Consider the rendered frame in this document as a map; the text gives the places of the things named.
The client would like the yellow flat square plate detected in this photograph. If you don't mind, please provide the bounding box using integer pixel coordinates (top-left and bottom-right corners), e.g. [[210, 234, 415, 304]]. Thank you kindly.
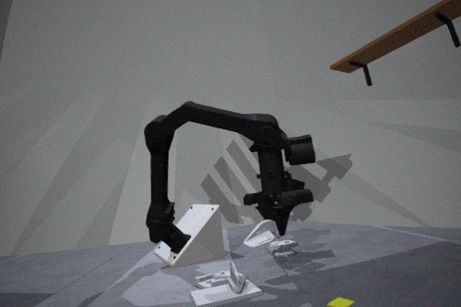
[[327, 298, 355, 307]]

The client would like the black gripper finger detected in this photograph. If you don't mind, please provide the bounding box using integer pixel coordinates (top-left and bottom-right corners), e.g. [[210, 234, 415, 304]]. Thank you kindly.
[[271, 206, 295, 236], [255, 203, 277, 221]]

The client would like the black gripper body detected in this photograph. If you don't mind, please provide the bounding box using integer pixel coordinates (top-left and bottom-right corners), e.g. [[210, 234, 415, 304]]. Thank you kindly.
[[243, 168, 313, 207]]

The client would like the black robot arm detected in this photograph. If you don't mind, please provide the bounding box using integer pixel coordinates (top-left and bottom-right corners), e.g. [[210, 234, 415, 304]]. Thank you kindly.
[[144, 101, 316, 254]]

